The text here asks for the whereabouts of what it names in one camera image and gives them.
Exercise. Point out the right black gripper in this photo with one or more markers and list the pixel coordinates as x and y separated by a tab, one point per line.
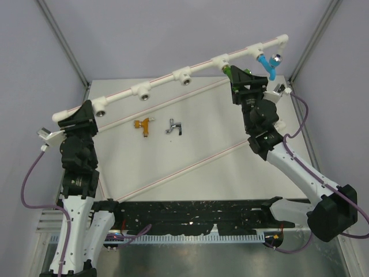
258	84

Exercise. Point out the green water faucet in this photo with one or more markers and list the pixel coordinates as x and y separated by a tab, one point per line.
227	71

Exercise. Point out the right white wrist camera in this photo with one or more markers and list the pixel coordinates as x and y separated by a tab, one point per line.
276	94

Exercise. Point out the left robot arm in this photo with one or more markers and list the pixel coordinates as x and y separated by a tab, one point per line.
87	221

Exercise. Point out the white PVC pipe frame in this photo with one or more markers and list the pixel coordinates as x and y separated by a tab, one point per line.
183	75

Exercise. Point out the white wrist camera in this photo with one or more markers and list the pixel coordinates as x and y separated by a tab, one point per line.
276	94
50	139

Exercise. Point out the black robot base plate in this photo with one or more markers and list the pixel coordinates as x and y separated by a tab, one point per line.
230	217

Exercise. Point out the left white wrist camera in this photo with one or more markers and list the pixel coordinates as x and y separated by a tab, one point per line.
50	139

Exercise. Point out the white slotted cable duct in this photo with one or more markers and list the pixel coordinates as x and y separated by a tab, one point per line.
212	238

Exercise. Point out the blue water faucet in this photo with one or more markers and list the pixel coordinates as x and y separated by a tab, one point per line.
271	64

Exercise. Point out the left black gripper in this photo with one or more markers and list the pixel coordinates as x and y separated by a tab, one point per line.
82	119

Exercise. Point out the chrome water faucet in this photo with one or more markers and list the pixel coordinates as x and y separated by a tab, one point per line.
174	125

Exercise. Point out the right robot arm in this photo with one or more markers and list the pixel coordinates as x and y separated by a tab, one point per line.
331	207

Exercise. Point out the orange water faucet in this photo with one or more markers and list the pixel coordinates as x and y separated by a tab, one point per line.
144	125

